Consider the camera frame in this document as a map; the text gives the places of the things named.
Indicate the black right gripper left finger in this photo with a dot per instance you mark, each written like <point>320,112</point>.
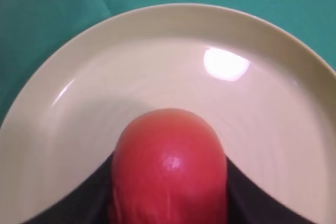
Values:
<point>88,203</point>

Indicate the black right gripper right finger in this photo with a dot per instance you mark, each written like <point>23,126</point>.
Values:
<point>248,203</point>

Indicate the red yellow bread bun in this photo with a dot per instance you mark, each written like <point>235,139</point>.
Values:
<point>169,167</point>

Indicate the yellow plastic plate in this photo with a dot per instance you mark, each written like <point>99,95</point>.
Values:
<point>269,97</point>

